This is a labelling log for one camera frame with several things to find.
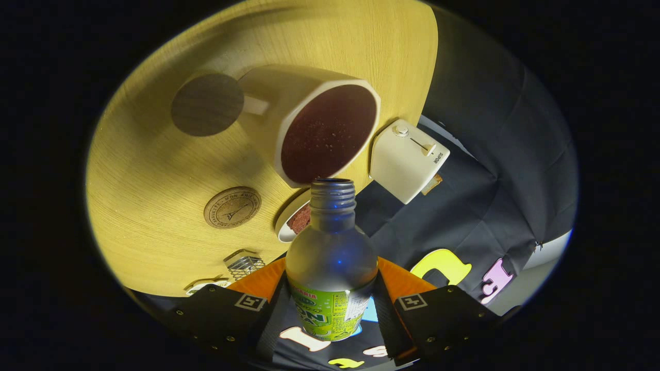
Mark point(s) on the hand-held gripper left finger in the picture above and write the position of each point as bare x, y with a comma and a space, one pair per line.
216, 314

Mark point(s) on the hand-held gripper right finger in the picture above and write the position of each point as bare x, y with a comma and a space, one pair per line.
438, 314

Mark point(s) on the round brown printed coaster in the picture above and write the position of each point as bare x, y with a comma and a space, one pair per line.
232, 207

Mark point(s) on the silver bottle with green label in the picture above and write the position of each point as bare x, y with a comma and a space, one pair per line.
330, 257

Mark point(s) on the white divided dish with beans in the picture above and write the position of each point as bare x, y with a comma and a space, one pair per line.
206, 285

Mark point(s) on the round grey plate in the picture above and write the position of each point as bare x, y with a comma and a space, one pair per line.
284, 232

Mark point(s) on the wooden table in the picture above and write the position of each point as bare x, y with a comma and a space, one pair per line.
154, 206

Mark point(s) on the red meat slice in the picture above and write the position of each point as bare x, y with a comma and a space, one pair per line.
300, 219

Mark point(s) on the toast slice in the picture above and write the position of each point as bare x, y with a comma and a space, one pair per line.
432, 184

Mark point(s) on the white toaster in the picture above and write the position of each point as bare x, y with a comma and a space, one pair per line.
402, 159

